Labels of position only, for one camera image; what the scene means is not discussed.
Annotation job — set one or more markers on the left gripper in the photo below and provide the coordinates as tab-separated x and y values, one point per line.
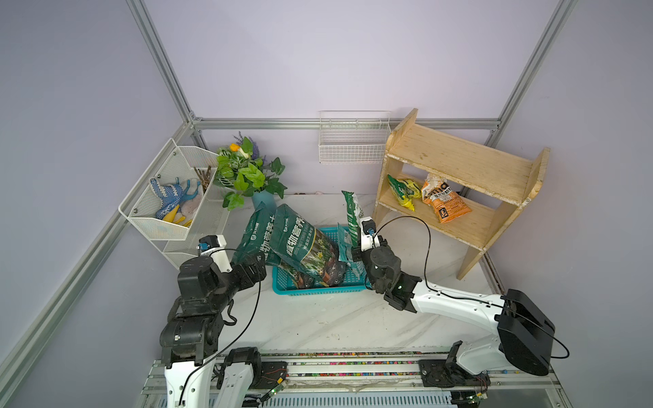
247	278

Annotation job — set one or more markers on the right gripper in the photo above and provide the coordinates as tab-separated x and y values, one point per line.
356	253

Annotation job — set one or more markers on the green white tall bag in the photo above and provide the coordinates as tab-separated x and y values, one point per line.
354	216

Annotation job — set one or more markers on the dark green soil bag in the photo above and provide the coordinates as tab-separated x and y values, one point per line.
256	238
306	249

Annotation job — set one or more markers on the yellow green small bag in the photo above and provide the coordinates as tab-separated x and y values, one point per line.
405	191

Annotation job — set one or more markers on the orange small bag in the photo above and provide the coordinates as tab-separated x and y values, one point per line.
445	202

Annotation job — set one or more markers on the teal white fertilizer bag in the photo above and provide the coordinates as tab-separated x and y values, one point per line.
345	248

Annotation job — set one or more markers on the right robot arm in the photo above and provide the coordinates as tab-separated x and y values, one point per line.
520	336

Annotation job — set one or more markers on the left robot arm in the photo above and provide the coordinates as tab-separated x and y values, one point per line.
199	316

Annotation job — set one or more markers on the teal plastic basket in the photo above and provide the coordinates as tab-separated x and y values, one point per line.
283	285

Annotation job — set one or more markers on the white mesh tiered rack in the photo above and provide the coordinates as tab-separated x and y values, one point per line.
205	214

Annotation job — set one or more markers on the teal vase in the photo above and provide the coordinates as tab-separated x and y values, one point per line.
264	199

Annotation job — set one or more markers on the yellow toy in rack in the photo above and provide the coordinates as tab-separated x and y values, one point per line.
174	216

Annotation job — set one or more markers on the brown twigs bundle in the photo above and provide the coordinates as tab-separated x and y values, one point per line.
205	177

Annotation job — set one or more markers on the artificial green plant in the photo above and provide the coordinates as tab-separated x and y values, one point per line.
244	172

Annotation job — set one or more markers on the blue knitted glove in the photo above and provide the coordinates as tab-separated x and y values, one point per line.
172	195

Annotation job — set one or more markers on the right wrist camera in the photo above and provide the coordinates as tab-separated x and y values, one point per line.
368	234

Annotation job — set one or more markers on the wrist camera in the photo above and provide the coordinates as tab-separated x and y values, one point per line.
368	234
215	247

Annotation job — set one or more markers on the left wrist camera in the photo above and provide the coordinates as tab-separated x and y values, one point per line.
215	247

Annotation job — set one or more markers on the white wire wall basket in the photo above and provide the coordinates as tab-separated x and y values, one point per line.
353	137

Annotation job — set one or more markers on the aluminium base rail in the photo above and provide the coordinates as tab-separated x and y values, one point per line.
348	379

